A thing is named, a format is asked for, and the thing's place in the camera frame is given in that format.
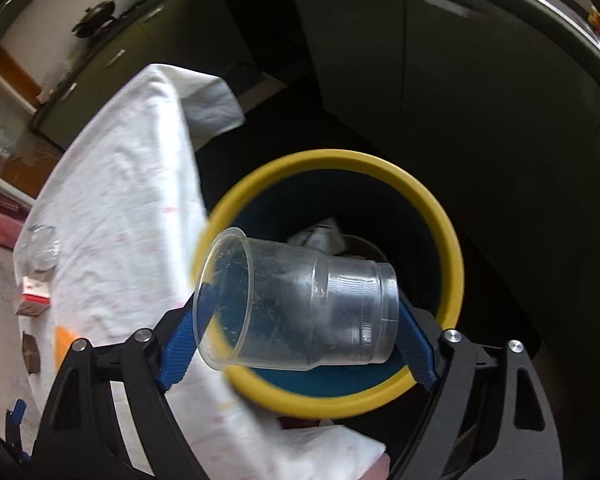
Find silver foil wrapper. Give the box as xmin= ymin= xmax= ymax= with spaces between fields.
xmin=287 ymin=217 xmax=348 ymax=256

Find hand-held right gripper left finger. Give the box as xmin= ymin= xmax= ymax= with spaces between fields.
xmin=30 ymin=280 xmax=231 ymax=480

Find yellow rimmed trash bin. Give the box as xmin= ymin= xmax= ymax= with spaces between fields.
xmin=192 ymin=149 xmax=465 ymax=420

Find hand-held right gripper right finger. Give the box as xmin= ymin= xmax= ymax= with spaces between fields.
xmin=387 ymin=300 xmax=563 ymax=480

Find clear plastic bottle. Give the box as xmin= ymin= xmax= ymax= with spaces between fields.
xmin=27 ymin=224 xmax=62 ymax=277

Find red white milk carton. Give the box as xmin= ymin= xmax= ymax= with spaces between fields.
xmin=16 ymin=275 xmax=52 ymax=317

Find clear plastic cup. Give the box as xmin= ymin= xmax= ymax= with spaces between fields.
xmin=192 ymin=227 xmax=400 ymax=372

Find white floral tablecloth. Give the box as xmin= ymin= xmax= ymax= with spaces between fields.
xmin=12 ymin=63 xmax=386 ymax=480

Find green kitchen cabinets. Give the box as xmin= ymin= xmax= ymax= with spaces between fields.
xmin=30 ymin=0 xmax=600 ymax=111

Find black wok with lid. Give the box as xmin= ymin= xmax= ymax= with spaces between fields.
xmin=71 ymin=0 xmax=117 ymax=38

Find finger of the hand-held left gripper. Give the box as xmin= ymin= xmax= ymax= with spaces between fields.
xmin=5 ymin=399 xmax=28 ymax=463

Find brown plastic tray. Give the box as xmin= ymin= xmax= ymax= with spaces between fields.
xmin=22 ymin=332 xmax=41 ymax=375

